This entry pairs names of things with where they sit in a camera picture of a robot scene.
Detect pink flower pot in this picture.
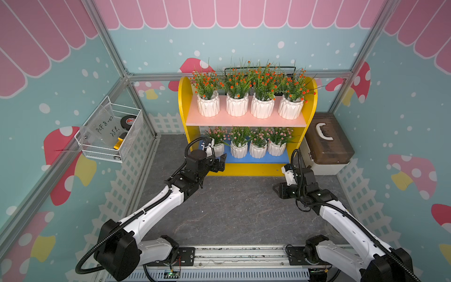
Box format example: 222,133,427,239
204,126,228,157
249,128,268,159
229,126,251,159
265,127,294,157

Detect orange flower pot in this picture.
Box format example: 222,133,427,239
276,68,318,120
191,70,220,118
222,61,253,117
249,63,280,119

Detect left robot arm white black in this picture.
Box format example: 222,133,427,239
75,136,227,282

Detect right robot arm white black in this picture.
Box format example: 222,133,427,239
273,149,419,282

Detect yellow rack pink blue shelves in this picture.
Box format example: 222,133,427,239
178,77,318,176

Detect brown lid storage box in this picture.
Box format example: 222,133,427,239
300,112,355,176

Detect black tape roll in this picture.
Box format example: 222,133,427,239
121,115,137,131

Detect small green circuit board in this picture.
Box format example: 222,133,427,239
163,270,181,280

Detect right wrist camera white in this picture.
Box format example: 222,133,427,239
282,164,297,186

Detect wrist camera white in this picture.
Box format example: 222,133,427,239
204,139,216,157
282,164,297,186

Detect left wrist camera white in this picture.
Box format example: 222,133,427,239
204,139,216,157

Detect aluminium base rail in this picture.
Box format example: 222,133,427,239
94,244,392,282

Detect yellow handled tool in basket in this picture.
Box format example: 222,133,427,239
113,132,128,150

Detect black wire mesh basket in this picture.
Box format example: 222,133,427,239
224,66,299,96

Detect white wire wall basket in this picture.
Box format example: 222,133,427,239
75,97,143,163

